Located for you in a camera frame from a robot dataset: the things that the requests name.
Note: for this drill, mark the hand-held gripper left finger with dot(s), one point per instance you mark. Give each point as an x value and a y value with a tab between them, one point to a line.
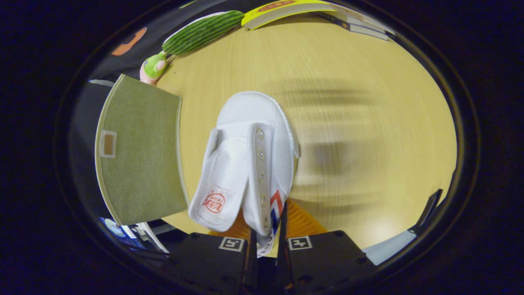
213	266

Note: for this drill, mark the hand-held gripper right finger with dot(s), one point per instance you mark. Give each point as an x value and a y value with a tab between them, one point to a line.
323	262

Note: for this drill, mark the white canvas shoe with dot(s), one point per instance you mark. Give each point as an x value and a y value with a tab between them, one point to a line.
245	155

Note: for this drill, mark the grey-green fabric storage box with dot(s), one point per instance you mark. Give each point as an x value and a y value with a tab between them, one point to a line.
141	151

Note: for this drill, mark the white papers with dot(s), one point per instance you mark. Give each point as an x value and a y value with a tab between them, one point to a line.
153	237

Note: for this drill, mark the pink and green plush toy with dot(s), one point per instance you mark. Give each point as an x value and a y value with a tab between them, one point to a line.
153	67

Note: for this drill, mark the black backdrop cloth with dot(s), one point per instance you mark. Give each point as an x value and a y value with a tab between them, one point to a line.
110	65

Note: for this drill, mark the watermelon slice plush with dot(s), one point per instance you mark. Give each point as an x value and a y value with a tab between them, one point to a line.
200	32

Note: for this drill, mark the dark blue spine book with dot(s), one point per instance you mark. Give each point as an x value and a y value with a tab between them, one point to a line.
352	28

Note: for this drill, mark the white paperback book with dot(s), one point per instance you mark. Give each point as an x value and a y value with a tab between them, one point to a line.
362	23

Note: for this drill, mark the beige book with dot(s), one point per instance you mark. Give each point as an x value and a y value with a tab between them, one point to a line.
348	11

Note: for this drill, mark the yellow book with red circle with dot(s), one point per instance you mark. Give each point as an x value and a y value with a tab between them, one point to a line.
278	9

